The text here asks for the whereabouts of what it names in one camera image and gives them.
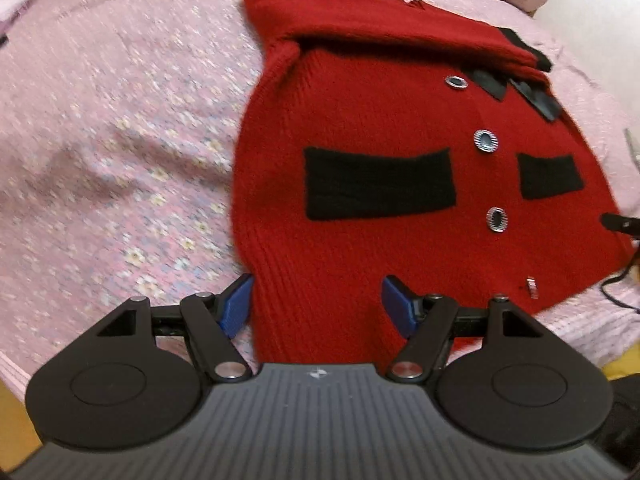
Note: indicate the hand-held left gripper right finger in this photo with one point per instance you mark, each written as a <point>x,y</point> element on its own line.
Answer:
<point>400,305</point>

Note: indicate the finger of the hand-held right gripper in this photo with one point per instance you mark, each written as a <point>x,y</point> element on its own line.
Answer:
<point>614,221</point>

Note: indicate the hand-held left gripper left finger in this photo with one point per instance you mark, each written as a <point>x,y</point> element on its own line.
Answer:
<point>237,305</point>

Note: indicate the red knit cardigan black bow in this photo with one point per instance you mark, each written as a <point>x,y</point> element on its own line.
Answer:
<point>350,110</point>

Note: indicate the pink floral bed sheet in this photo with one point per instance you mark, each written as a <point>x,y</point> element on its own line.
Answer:
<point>125,120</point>

